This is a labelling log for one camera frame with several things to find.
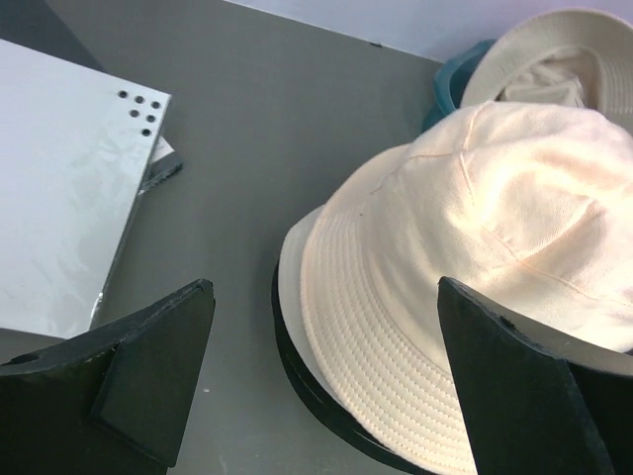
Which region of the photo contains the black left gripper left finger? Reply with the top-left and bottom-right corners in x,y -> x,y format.
1,279 -> 216,474

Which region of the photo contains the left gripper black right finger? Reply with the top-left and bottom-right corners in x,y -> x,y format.
437,277 -> 632,474

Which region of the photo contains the beige black reversible hat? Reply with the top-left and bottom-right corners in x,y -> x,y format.
299,102 -> 632,474

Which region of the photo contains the cream bucket hat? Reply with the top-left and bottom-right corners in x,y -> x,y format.
278,207 -> 344,409

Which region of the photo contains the black bucket hat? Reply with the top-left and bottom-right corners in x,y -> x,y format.
270,258 -> 446,474

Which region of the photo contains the tan black hat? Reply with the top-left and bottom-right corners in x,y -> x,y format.
460,8 -> 632,132

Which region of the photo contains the white calibration board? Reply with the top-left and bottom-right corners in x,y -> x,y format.
1,41 -> 170,338

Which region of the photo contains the teal plastic bin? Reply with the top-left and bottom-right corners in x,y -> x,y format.
421,39 -> 496,133

